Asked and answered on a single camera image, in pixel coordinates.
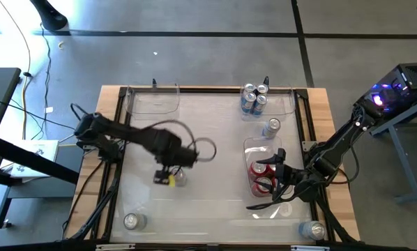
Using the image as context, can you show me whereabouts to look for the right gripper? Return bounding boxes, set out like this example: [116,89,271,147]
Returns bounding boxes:
[256,149,316,203]

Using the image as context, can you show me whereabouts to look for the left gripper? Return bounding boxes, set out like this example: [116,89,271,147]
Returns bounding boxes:
[153,137,199,185]

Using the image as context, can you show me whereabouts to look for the white light-blue soda can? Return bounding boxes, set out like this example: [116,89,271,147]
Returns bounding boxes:
[261,117,282,140]
[298,220,327,241]
[123,213,148,231]
[169,167,188,188]

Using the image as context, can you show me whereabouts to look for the clear plastic bin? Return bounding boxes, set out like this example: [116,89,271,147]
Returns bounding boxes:
[242,135,294,206]
[238,82,296,122]
[124,82,181,116]

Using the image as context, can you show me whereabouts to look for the white printed cardboard box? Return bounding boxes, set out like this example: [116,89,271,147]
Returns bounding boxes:
[0,139,60,179]

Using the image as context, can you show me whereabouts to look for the grey metal stand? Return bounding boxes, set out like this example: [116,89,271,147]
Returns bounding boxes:
[370,96,417,205]

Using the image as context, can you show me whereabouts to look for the black RGB computer tower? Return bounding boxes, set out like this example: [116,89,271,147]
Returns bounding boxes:
[358,62,417,121]

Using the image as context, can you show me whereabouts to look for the black floor stand foot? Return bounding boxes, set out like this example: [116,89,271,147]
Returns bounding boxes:
[29,0,69,31]

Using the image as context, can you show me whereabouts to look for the black camera cable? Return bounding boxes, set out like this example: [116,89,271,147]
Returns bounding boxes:
[245,195,302,211]
[144,119,218,164]

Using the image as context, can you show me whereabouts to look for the silver metal bracket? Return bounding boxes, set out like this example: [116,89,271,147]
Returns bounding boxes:
[96,243,136,251]
[291,245,331,251]

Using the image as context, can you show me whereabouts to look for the black floor cable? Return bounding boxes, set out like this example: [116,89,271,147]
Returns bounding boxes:
[37,22,54,140]

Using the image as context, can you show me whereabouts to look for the yellow floor cable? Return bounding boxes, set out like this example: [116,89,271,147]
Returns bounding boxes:
[0,0,33,140]

